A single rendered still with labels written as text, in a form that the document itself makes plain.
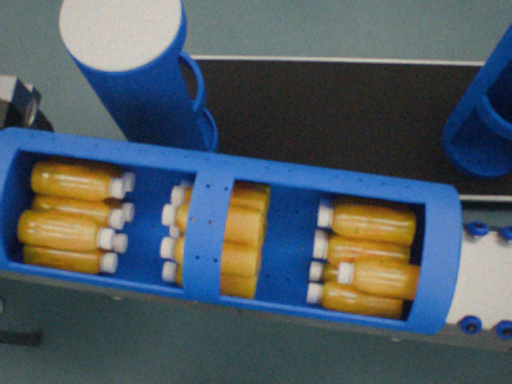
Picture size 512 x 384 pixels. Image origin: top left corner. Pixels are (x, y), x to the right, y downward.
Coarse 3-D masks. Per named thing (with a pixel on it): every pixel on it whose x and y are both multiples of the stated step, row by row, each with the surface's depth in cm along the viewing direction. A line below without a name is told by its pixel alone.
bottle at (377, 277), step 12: (360, 264) 122; (372, 264) 121; (384, 264) 121; (396, 264) 122; (408, 264) 122; (360, 276) 121; (372, 276) 120; (384, 276) 120; (396, 276) 120; (408, 276) 120; (360, 288) 122; (372, 288) 120; (384, 288) 120; (396, 288) 120; (408, 288) 120
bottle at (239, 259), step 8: (176, 240) 125; (184, 240) 124; (176, 248) 124; (224, 248) 122; (232, 248) 122; (240, 248) 122; (248, 248) 122; (256, 248) 123; (176, 256) 124; (224, 256) 122; (232, 256) 122; (240, 256) 122; (248, 256) 122; (256, 256) 122; (224, 264) 122; (232, 264) 122; (240, 264) 122; (248, 264) 122; (256, 264) 122; (224, 272) 123; (232, 272) 123; (240, 272) 123; (248, 272) 122; (256, 272) 125
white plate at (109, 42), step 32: (64, 0) 148; (96, 0) 148; (128, 0) 147; (160, 0) 147; (64, 32) 146; (96, 32) 145; (128, 32) 145; (160, 32) 145; (96, 64) 143; (128, 64) 143
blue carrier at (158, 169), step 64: (0, 192) 116; (128, 192) 142; (192, 192) 115; (320, 192) 136; (384, 192) 116; (448, 192) 118; (0, 256) 120; (128, 256) 139; (192, 256) 114; (448, 256) 111; (384, 320) 118
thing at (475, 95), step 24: (504, 48) 162; (480, 72) 186; (504, 72) 205; (480, 96) 184; (504, 96) 220; (456, 120) 209; (480, 120) 230; (504, 120) 181; (456, 144) 228; (480, 144) 227; (504, 144) 227; (456, 168) 225; (480, 168) 225; (504, 168) 225
